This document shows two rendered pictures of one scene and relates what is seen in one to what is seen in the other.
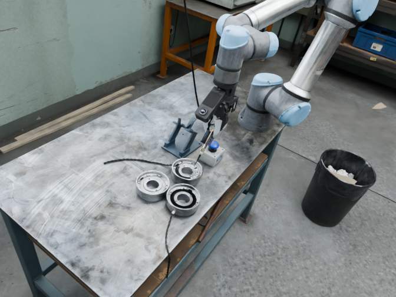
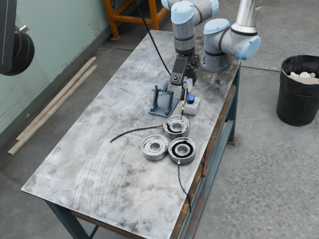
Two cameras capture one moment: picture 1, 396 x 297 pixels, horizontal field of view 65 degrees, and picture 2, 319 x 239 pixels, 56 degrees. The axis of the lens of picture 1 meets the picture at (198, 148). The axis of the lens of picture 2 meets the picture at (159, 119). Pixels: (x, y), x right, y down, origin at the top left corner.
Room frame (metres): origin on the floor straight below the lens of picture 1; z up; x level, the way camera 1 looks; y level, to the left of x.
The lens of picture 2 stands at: (-0.08, 0.05, 1.73)
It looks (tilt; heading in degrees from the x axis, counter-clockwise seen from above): 45 degrees down; 3
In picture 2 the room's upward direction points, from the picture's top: 9 degrees counter-clockwise
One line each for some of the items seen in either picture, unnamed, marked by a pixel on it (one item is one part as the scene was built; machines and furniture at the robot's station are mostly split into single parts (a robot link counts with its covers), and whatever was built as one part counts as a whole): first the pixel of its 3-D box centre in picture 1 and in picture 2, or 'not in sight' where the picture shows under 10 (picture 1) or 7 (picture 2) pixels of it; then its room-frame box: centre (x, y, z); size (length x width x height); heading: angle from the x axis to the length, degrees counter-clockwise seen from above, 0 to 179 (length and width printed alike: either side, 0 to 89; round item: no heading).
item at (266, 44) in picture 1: (254, 43); (199, 8); (0.95, -0.11, 1.23); 0.11 x 0.11 x 0.08; 39
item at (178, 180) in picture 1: (187, 172); (177, 127); (0.77, 0.02, 0.82); 0.10 x 0.10 x 0.04
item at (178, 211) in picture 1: (182, 200); (182, 151); (0.64, 0.01, 0.82); 0.10 x 0.10 x 0.04
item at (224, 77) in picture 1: (225, 73); (183, 41); (0.87, -0.04, 1.15); 0.08 x 0.08 x 0.05
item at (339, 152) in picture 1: (333, 190); (301, 92); (1.51, -0.92, 0.21); 0.34 x 0.34 x 0.43
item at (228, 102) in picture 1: (223, 96); (186, 59); (0.88, -0.05, 1.07); 0.09 x 0.08 x 0.12; 150
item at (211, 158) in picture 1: (212, 152); (191, 104); (0.89, -0.06, 0.82); 0.08 x 0.07 x 0.05; 153
